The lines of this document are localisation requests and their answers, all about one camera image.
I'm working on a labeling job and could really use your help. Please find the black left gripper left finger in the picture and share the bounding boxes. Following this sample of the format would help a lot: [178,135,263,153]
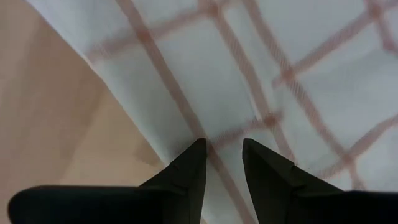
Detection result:
[7,138,208,224]

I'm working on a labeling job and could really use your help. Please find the white checked towel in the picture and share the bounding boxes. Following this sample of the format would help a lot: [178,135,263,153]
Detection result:
[26,0,398,224]

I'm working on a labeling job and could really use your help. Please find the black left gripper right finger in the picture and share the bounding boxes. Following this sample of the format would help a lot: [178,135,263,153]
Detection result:
[242,138,398,224]

